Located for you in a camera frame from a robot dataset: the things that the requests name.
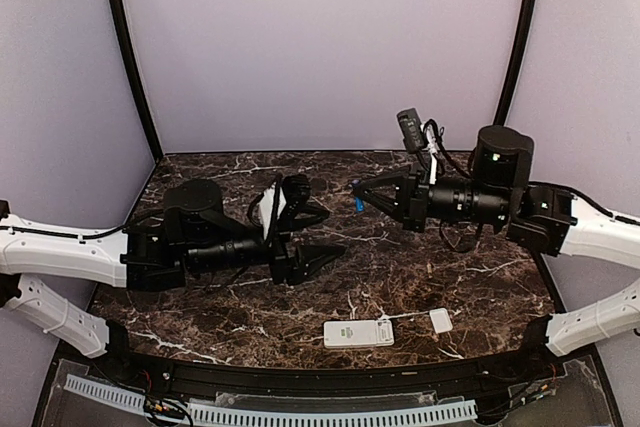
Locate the black front table rail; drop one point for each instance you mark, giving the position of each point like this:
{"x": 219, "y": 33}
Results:
{"x": 488, "y": 375}

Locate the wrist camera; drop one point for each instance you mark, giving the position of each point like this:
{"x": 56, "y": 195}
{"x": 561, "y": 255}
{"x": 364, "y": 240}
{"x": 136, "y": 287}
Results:
{"x": 423, "y": 140}
{"x": 277, "y": 208}

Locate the black frame post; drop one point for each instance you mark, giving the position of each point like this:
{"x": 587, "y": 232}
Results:
{"x": 129, "y": 60}
{"x": 516, "y": 58}

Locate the right black frame post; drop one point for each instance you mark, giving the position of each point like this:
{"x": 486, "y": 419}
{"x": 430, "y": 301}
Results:
{"x": 516, "y": 58}

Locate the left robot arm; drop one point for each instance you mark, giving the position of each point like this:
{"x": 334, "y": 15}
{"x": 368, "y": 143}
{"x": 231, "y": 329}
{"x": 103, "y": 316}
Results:
{"x": 189, "y": 235}

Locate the white remote control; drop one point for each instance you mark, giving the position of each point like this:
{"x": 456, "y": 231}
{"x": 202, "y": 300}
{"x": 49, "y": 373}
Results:
{"x": 356, "y": 334}

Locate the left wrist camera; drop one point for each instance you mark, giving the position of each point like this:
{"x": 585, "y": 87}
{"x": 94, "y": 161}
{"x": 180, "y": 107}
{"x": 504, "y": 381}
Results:
{"x": 277, "y": 208}

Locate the white slotted cable duct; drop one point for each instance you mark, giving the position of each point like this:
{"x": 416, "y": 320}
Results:
{"x": 247, "y": 410}

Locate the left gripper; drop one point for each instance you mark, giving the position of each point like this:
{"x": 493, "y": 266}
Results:
{"x": 298, "y": 266}

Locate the blue battery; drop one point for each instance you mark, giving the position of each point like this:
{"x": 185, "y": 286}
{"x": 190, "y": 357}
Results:
{"x": 359, "y": 202}

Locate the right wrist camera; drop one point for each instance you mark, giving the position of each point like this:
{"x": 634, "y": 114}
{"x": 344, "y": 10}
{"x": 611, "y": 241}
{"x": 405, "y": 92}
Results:
{"x": 423, "y": 140}

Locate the left black frame post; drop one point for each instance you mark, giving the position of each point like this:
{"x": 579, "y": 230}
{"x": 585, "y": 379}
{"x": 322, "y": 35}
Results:
{"x": 129, "y": 60}

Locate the white battery cover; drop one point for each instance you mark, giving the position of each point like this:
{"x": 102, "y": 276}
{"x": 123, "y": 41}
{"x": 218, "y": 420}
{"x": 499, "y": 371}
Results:
{"x": 441, "y": 320}

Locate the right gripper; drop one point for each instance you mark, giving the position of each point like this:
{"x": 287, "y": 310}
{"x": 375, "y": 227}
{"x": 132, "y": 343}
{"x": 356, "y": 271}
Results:
{"x": 412, "y": 215}

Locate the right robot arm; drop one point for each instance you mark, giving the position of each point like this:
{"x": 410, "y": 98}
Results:
{"x": 541, "y": 217}

